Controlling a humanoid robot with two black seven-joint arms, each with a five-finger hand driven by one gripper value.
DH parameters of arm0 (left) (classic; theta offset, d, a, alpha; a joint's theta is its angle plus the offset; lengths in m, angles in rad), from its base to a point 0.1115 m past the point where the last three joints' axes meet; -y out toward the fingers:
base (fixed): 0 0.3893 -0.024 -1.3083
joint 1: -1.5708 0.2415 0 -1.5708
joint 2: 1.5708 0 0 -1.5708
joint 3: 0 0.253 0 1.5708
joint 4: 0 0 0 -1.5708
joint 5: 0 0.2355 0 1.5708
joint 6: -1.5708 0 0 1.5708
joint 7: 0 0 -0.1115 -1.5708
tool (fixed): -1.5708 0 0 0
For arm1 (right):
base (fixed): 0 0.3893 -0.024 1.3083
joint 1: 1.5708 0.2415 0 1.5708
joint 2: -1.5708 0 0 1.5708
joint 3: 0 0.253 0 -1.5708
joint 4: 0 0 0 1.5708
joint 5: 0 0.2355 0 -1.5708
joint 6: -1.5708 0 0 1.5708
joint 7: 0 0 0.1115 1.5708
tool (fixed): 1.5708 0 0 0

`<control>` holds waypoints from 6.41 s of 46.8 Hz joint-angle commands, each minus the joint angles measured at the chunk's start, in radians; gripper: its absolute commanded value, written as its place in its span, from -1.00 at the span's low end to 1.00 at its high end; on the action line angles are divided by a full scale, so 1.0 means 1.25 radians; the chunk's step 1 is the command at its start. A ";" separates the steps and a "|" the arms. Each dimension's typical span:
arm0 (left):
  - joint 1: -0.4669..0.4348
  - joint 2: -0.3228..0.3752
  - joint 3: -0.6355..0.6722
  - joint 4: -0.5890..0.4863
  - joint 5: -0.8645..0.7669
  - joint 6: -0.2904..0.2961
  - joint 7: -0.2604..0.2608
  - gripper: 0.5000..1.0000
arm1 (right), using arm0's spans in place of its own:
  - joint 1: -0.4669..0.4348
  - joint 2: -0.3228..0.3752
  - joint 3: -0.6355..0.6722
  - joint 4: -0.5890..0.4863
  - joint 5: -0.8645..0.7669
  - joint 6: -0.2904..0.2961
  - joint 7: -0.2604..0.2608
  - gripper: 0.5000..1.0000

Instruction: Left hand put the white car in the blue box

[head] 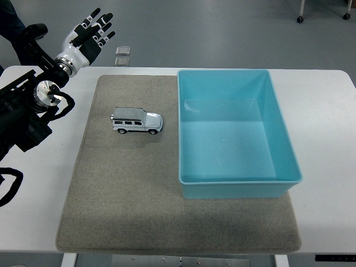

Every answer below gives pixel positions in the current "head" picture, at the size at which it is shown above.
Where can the white and black hand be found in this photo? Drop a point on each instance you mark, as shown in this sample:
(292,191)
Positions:
(75,53)

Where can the white toy car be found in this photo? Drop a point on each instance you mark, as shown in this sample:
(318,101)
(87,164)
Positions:
(133,122)

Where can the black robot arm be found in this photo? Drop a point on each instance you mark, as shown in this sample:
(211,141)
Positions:
(16,122)

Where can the blue plastic box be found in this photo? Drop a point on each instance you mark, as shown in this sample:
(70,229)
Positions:
(231,144)

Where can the person's leg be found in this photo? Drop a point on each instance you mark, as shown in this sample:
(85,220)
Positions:
(9,15)

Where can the grey-brown felt mat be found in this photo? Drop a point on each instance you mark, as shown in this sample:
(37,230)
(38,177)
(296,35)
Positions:
(125,194)

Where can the white table leg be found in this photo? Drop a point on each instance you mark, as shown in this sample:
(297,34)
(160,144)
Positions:
(281,261)
(68,261)

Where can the black caster wheel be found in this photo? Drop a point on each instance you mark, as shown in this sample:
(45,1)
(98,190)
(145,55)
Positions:
(299,19)
(346,16)

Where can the white cart leg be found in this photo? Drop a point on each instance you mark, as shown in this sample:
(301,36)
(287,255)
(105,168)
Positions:
(301,7)
(349,5)

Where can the grey metal plate with screws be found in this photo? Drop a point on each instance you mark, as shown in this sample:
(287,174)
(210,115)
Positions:
(180,262)

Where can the black table control panel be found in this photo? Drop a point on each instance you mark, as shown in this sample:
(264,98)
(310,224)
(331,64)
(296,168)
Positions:
(335,258)

